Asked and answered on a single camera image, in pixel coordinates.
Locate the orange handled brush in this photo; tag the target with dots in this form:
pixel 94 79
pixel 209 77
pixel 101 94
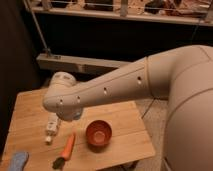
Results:
pixel 65 154

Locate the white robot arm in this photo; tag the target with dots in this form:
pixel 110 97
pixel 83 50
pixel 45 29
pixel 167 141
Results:
pixel 183 76

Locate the blue sponge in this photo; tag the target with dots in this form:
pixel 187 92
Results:
pixel 18 161

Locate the brown ceramic bowl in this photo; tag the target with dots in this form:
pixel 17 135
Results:
pixel 98 133

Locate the white tube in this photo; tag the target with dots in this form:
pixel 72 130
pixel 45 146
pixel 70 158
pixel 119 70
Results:
pixel 52 127

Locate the metal rod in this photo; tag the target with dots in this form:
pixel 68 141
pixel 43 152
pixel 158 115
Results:
pixel 45 47

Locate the wooden shelf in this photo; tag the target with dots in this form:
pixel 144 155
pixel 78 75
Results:
pixel 186 12

